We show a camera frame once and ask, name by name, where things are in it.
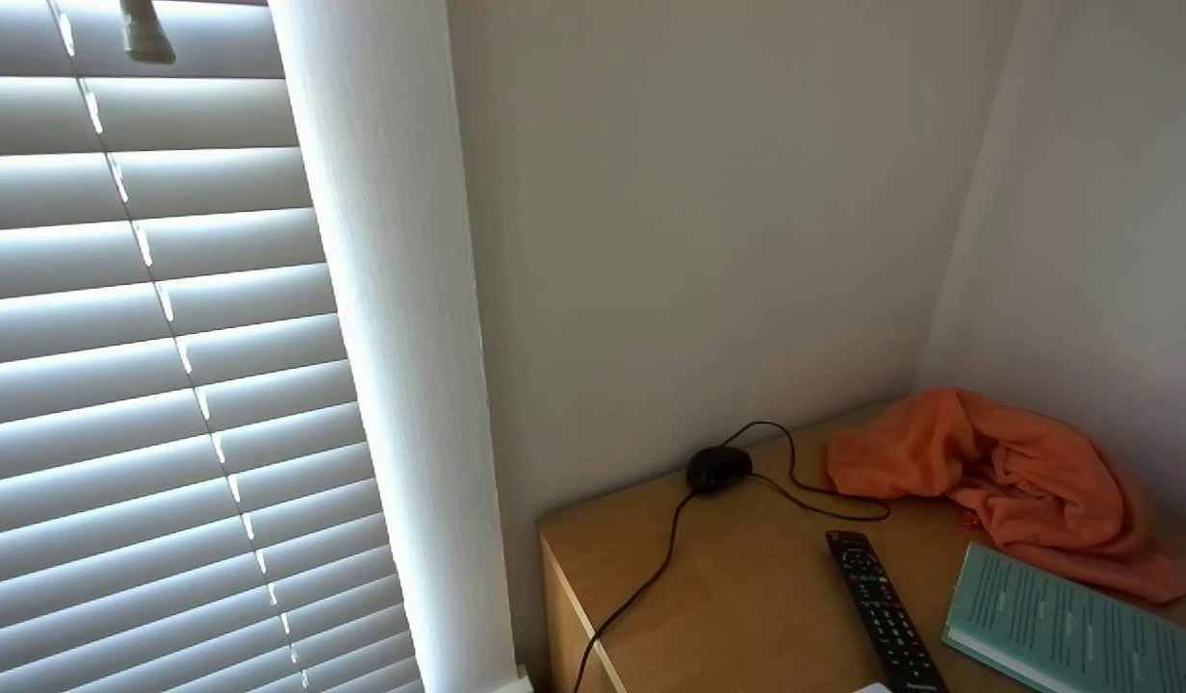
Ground teal book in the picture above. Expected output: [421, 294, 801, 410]
[938, 545, 1186, 693]

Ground black round device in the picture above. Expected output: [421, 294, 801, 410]
[687, 445, 755, 501]

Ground wooden desk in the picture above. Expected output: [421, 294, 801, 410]
[535, 403, 1186, 693]

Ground black remote control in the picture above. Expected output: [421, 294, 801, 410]
[824, 528, 950, 693]

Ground orange towel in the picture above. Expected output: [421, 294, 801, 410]
[820, 387, 1186, 609]

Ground white window blinds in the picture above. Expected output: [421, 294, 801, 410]
[0, 0, 431, 693]

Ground white blinds wand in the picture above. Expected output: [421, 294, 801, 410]
[114, 0, 182, 68]

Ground thin black device cable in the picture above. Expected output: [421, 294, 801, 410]
[565, 418, 892, 693]

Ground white window frame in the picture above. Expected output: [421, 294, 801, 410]
[267, 0, 535, 693]

